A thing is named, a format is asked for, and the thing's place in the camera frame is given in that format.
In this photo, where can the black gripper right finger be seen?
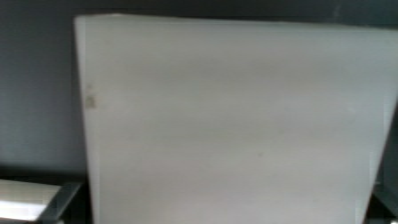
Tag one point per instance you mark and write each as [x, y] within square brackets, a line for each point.
[382, 207]

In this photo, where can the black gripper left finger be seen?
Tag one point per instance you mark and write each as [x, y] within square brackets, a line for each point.
[59, 203]

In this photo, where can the small white tagged box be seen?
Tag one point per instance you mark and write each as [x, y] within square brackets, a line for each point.
[237, 111]

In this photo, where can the white U-shaped fence frame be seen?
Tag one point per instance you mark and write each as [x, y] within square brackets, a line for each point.
[25, 198]

